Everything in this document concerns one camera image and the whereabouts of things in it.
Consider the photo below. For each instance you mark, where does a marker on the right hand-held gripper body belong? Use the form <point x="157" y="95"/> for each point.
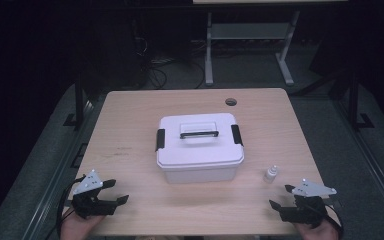
<point x="310" y="190"/>

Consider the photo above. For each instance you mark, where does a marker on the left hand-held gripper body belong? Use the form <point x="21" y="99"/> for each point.
<point x="87" y="182"/>

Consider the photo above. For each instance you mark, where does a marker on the small white dropper bottle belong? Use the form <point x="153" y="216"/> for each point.
<point x="270" y="174"/>

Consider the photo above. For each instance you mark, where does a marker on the white plastic storage box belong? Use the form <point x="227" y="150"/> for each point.
<point x="200" y="175"/>

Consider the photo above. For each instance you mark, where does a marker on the white lid with black latches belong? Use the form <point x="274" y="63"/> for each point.
<point x="198" y="151"/>

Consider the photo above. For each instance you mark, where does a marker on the person's right hand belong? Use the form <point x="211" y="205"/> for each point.
<point x="320" y="233"/>

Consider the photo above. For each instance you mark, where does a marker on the person's left hand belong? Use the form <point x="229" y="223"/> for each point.
<point x="76" y="228"/>

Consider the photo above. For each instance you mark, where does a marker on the aluminium frame rail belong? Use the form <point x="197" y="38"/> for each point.
<point x="370" y="156"/>
<point x="55" y="186"/>

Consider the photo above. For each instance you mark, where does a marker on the black upright post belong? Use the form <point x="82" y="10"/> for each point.
<point x="79" y="100"/>
<point x="354" y="100"/>

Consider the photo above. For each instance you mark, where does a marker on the grey metal frame desk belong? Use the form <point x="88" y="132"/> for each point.
<point x="246" y="31"/>

